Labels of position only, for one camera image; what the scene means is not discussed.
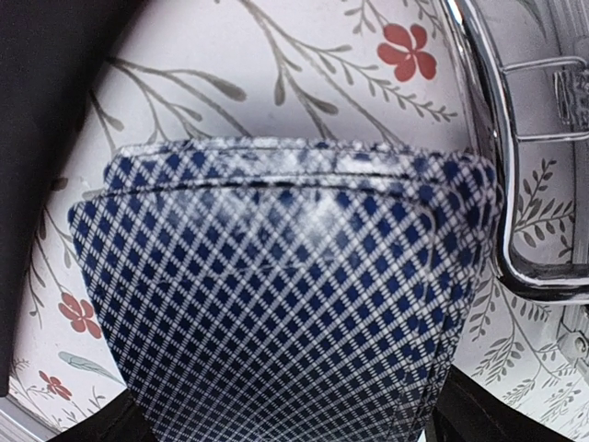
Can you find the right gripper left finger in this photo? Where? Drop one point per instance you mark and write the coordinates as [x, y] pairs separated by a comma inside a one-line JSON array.
[[121, 420]]

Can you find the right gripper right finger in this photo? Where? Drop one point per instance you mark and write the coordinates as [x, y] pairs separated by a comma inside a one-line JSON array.
[[467, 412]]

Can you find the black poker playing mat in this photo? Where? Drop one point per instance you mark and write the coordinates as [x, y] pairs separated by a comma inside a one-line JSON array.
[[51, 52]]

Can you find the aluminium poker chip case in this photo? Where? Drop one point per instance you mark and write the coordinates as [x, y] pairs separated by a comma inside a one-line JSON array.
[[523, 66]]

